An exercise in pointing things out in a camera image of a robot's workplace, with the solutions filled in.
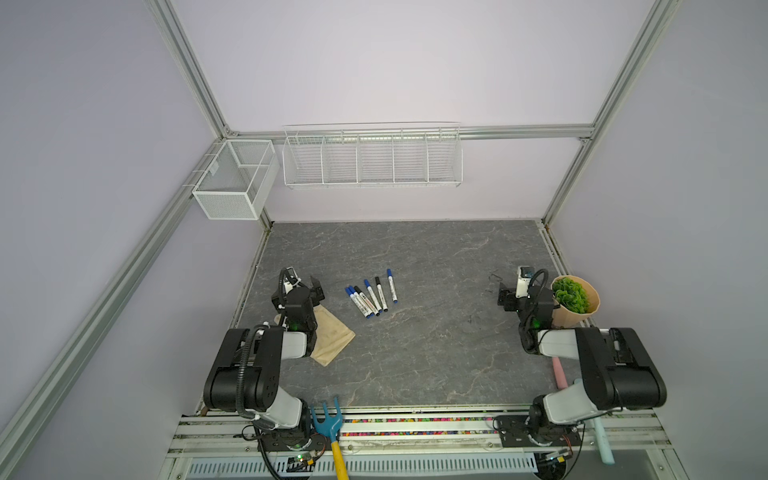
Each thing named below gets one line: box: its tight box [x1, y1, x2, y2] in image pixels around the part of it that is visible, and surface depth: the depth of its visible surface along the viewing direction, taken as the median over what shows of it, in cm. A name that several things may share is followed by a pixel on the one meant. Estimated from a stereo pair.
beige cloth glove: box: [310, 304, 356, 367], surface depth 92 cm
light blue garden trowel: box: [593, 417, 615, 466], surface depth 72 cm
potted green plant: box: [550, 274, 600, 328], surface depth 88 cm
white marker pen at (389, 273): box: [386, 268, 399, 304], surface depth 104 cm
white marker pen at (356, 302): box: [345, 287, 370, 319], surface depth 99 cm
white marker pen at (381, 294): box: [375, 276, 389, 312], surface depth 101 cm
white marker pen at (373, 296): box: [364, 279, 383, 313], surface depth 101 cm
